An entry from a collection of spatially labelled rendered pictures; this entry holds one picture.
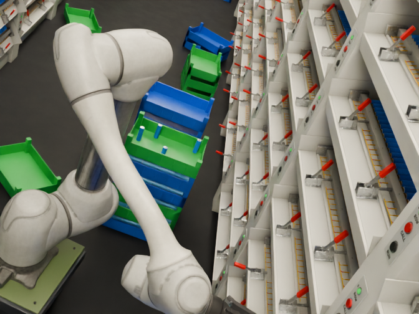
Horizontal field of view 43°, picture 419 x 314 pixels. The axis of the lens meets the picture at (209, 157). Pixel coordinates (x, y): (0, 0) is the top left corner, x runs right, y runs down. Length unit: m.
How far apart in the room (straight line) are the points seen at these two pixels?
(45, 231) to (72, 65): 0.59
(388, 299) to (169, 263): 0.43
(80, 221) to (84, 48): 0.65
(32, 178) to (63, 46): 1.25
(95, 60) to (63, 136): 1.48
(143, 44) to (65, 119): 1.56
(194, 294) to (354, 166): 0.43
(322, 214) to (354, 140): 0.20
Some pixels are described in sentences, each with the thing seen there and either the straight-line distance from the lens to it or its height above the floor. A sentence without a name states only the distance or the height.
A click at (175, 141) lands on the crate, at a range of 2.21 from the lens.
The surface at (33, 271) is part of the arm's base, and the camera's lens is 1.79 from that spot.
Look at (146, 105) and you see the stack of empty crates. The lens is 2.32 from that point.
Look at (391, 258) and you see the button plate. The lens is 0.89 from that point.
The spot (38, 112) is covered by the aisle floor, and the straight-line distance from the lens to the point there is 2.86.
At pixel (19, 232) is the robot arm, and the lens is 1.64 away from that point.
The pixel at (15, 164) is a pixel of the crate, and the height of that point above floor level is 0.00.
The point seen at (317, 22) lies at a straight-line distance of 1.94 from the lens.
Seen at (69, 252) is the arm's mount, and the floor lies 0.22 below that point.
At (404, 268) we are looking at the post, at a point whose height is 1.15.
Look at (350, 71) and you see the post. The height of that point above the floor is 1.15.
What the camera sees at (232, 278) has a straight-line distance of 1.86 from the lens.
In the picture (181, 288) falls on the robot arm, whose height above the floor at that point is 0.84.
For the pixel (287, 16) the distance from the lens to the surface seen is 2.56.
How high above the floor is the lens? 1.61
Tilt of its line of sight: 33 degrees down
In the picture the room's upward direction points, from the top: 24 degrees clockwise
